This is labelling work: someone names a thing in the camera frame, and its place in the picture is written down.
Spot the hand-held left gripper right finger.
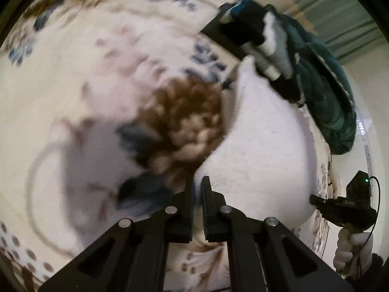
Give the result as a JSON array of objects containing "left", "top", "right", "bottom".
[{"left": 201, "top": 175, "right": 355, "bottom": 292}]

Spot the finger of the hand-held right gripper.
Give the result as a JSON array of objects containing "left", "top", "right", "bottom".
[{"left": 309, "top": 194, "right": 335, "bottom": 211}]

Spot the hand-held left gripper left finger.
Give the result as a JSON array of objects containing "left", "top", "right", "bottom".
[{"left": 38, "top": 175, "right": 195, "bottom": 292}]

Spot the white knit sweater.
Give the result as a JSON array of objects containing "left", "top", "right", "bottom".
[{"left": 193, "top": 56, "right": 317, "bottom": 244}]

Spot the person's right forearm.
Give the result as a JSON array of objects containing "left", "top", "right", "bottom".
[{"left": 345, "top": 252, "right": 386, "bottom": 285}]

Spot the person's right hand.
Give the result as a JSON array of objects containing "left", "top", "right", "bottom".
[{"left": 333, "top": 229, "right": 374, "bottom": 277}]

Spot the white bed headboard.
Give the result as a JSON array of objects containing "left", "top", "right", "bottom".
[{"left": 354, "top": 106, "right": 379, "bottom": 195}]

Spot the dark teal blanket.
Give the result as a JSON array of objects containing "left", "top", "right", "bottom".
[{"left": 267, "top": 4, "right": 358, "bottom": 155}]

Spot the floral bedspread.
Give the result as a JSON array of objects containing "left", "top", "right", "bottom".
[{"left": 0, "top": 0, "right": 338, "bottom": 292}]

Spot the folded black striped sweater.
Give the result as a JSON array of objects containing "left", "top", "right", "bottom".
[{"left": 201, "top": 0, "right": 305, "bottom": 108}]

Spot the green striped curtain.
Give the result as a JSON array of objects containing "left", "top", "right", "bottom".
[{"left": 286, "top": 0, "right": 389, "bottom": 63}]

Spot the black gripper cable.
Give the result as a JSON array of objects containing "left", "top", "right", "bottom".
[{"left": 349, "top": 175, "right": 381, "bottom": 277}]

